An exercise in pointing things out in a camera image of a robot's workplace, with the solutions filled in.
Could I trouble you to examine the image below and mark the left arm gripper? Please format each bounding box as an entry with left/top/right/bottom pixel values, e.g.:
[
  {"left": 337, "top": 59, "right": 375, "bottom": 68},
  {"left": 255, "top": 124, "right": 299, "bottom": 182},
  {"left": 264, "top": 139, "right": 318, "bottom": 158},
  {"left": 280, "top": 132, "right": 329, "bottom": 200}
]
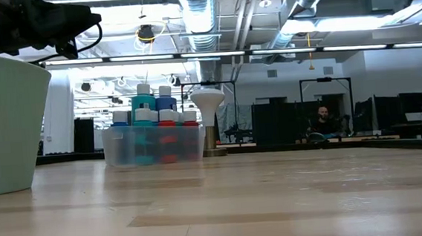
[{"left": 0, "top": 0, "right": 106, "bottom": 65}]

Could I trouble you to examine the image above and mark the large teal paint bottle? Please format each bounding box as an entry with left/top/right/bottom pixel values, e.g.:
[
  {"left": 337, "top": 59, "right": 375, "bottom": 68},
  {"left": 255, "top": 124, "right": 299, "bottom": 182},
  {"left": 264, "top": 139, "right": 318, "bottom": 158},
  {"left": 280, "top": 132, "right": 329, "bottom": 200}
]
[{"left": 129, "top": 82, "right": 158, "bottom": 113}]

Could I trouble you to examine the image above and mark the small light teal paint bottle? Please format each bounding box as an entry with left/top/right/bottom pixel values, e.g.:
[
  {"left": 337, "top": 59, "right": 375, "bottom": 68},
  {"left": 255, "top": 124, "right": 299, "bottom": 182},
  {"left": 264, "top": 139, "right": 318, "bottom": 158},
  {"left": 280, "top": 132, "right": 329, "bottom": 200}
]
[{"left": 132, "top": 107, "right": 156, "bottom": 166}]

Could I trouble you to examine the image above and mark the large periwinkle paint bottle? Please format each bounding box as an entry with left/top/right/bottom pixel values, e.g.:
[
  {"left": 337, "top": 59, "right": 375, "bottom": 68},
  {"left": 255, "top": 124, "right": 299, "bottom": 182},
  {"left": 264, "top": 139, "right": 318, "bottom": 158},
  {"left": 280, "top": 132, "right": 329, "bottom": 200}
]
[{"left": 153, "top": 85, "right": 178, "bottom": 114}]

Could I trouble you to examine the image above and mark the small green paint bottle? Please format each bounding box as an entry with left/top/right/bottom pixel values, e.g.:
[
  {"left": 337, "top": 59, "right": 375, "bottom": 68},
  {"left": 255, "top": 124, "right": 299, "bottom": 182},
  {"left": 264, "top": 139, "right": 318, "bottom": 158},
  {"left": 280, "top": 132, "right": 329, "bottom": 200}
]
[{"left": 172, "top": 110, "right": 184, "bottom": 127}]

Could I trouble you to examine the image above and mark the long ceiling light strip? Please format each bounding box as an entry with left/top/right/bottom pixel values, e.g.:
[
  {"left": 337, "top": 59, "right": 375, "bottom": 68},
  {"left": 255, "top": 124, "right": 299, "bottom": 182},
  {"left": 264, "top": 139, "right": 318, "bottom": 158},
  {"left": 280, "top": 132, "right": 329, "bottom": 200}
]
[{"left": 37, "top": 34, "right": 422, "bottom": 74}]

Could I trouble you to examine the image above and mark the black column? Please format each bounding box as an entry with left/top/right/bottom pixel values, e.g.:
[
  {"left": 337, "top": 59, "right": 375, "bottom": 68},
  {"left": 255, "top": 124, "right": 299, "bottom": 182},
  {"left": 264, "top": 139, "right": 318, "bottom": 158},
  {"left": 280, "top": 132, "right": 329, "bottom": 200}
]
[{"left": 71, "top": 117, "right": 97, "bottom": 154}]

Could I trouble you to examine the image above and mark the pale green cup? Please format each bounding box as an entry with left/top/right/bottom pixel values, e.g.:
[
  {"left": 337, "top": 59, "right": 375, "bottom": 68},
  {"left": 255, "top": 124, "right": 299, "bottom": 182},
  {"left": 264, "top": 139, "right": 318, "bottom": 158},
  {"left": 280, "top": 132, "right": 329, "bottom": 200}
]
[{"left": 0, "top": 47, "right": 60, "bottom": 197}]

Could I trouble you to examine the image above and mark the clear plastic bin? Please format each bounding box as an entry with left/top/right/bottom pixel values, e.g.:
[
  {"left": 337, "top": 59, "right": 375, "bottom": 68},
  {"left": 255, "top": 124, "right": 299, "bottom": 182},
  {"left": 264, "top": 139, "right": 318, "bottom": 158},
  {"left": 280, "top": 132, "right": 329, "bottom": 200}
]
[{"left": 100, "top": 119, "right": 210, "bottom": 169}]

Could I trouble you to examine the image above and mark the white mushroom table lamp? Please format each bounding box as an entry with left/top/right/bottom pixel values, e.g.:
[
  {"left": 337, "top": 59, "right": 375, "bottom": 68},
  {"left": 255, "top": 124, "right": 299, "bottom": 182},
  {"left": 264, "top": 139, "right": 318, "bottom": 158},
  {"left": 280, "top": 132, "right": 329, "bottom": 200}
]
[{"left": 189, "top": 87, "right": 231, "bottom": 160}]

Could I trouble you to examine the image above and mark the grey tarp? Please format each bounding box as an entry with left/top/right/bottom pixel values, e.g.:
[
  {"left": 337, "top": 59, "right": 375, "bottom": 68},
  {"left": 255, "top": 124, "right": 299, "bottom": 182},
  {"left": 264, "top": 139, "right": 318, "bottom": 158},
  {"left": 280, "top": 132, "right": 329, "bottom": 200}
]
[{"left": 215, "top": 102, "right": 255, "bottom": 144}]

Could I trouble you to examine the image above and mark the person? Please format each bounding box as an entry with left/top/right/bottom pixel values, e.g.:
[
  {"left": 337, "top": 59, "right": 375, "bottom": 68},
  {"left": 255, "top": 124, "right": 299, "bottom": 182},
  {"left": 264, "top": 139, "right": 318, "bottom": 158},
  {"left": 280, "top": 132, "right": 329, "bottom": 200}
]
[{"left": 304, "top": 105, "right": 345, "bottom": 145}]

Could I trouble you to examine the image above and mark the black computer monitor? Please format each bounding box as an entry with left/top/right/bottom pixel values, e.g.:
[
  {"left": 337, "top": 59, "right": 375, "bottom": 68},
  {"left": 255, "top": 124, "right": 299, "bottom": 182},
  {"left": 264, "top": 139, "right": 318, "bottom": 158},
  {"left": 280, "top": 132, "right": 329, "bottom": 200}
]
[
  {"left": 397, "top": 91, "right": 422, "bottom": 115},
  {"left": 373, "top": 94, "right": 403, "bottom": 130}
]

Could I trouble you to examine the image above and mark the black ceiling cord reel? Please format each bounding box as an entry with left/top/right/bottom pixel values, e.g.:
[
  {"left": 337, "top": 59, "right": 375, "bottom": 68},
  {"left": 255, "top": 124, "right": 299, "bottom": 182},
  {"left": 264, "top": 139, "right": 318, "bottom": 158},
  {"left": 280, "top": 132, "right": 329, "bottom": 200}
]
[{"left": 136, "top": 23, "right": 157, "bottom": 43}]

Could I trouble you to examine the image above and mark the black partition wall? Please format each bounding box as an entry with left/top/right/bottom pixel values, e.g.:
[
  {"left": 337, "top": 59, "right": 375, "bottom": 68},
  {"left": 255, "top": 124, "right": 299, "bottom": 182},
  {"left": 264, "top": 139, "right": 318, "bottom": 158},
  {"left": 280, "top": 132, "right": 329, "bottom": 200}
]
[{"left": 250, "top": 92, "right": 347, "bottom": 147}]

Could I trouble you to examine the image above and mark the yellow hanging cord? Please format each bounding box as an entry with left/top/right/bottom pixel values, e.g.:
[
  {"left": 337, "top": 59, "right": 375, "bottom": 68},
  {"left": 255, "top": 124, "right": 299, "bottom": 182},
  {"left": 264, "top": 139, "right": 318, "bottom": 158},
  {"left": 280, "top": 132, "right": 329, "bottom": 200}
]
[{"left": 305, "top": 32, "right": 316, "bottom": 71}]

